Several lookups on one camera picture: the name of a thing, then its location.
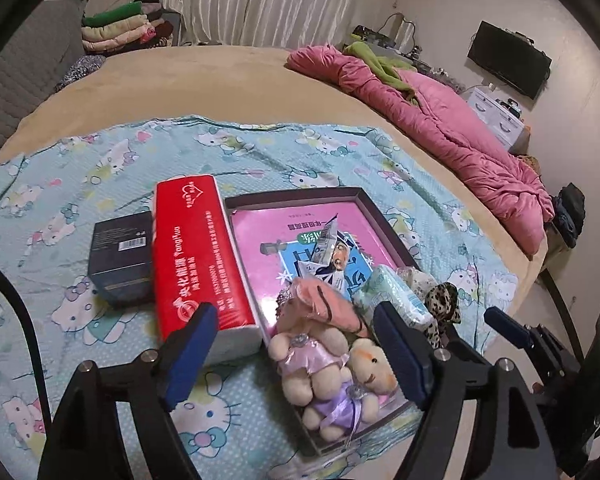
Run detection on black cable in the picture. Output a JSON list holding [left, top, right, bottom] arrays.
[[0, 252, 51, 426]]

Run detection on cluttered side table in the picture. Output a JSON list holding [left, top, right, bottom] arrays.
[[350, 12, 466, 93]]

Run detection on green white sachet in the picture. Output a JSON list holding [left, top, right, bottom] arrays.
[[307, 212, 343, 266]]

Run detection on red tissue pack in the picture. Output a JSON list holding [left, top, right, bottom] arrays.
[[152, 175, 263, 366]]

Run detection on black monitor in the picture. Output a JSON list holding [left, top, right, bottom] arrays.
[[467, 21, 552, 101]]

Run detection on green cloth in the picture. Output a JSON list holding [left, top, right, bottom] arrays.
[[344, 41, 421, 106]]

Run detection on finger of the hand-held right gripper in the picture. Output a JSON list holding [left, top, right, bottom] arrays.
[[484, 306, 535, 348]]

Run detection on blue white sachet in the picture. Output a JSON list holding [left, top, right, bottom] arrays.
[[300, 245, 361, 291]]

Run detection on pink towel roll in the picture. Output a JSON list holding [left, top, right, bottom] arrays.
[[292, 277, 366, 336]]

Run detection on leopard print scrunchie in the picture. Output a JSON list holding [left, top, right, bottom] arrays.
[[420, 282, 463, 351]]

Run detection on grey quilted headboard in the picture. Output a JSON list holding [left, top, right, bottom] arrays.
[[0, 0, 88, 166]]

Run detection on white floral cloth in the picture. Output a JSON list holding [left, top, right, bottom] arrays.
[[397, 266, 438, 301]]

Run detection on black bag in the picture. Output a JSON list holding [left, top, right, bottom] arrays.
[[550, 182, 587, 248]]

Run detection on green white tissue packet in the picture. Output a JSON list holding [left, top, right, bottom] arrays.
[[352, 265, 433, 331]]

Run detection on white drawer cabinet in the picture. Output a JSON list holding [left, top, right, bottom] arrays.
[[462, 86, 528, 153]]

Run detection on black box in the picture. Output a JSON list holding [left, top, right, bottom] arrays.
[[87, 211, 156, 310]]

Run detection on dark floral cloth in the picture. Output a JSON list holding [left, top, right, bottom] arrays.
[[55, 54, 107, 93]]

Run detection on pink book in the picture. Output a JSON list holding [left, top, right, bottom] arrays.
[[230, 205, 401, 331], [224, 186, 463, 463]]

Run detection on lavender dress plush bear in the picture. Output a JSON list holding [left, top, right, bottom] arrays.
[[300, 337, 401, 443]]

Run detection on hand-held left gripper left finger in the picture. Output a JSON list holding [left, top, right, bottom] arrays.
[[37, 301, 220, 480]]

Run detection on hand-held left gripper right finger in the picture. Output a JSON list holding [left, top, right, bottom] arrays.
[[371, 301, 596, 480]]

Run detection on stack of folded clothes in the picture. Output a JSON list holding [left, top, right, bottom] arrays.
[[81, 0, 183, 53]]

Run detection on light blue cartoon printed blanket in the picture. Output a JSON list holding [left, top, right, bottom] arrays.
[[0, 112, 521, 480]]

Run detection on pink quilt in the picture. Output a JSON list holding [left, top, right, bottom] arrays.
[[286, 44, 556, 261]]

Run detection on pink bow plush bear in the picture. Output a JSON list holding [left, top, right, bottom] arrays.
[[269, 327, 353, 406]]

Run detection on white curtains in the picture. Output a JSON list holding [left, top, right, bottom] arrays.
[[157, 0, 373, 48]]

